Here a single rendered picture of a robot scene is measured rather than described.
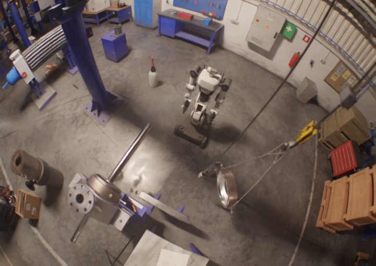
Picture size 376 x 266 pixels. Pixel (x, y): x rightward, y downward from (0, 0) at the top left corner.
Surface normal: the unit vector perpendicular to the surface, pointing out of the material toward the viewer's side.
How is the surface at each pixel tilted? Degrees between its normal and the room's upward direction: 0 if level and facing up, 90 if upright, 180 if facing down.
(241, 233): 0
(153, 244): 0
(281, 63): 90
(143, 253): 0
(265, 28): 90
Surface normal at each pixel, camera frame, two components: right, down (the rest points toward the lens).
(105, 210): 0.71, -0.04
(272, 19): -0.48, 0.73
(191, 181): 0.12, -0.50
